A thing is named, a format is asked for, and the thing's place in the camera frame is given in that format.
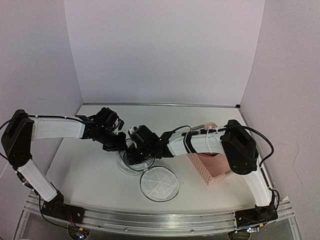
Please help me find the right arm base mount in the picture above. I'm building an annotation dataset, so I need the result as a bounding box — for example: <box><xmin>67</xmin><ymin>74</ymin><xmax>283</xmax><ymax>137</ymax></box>
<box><xmin>234</xmin><ymin>199</ymin><xmax>279</xmax><ymax>230</ymax></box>

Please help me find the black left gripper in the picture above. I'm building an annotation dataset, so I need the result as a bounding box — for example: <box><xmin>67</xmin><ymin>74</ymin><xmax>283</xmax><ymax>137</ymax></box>
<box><xmin>97</xmin><ymin>127</ymin><xmax>128</xmax><ymax>152</ymax></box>

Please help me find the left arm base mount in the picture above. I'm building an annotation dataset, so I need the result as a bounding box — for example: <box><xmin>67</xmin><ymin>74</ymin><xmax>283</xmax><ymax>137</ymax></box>
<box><xmin>38</xmin><ymin>190</ymin><xmax>85</xmax><ymax>227</ymax></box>

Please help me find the aluminium front rail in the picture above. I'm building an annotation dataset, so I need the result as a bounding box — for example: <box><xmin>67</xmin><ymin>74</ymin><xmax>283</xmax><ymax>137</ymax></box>
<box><xmin>62</xmin><ymin>203</ymin><xmax>238</xmax><ymax>233</ymax></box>

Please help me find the pink perforated plastic basket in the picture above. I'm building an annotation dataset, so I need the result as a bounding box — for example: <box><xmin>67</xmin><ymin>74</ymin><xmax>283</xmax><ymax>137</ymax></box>
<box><xmin>187</xmin><ymin>153</ymin><xmax>232</xmax><ymax>186</ymax></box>

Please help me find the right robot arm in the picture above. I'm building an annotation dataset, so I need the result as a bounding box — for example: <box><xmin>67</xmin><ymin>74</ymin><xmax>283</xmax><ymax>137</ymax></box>
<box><xmin>121</xmin><ymin>119</ymin><xmax>275</xmax><ymax>222</ymax></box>

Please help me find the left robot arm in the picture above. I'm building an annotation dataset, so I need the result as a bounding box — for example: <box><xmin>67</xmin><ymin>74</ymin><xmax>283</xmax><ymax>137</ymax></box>
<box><xmin>1</xmin><ymin>107</ymin><xmax>126</xmax><ymax>219</ymax></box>

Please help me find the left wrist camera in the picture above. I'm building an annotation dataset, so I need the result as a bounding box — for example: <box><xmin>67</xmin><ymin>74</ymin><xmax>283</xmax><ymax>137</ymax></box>
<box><xmin>114</xmin><ymin>118</ymin><xmax>125</xmax><ymax>131</ymax></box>

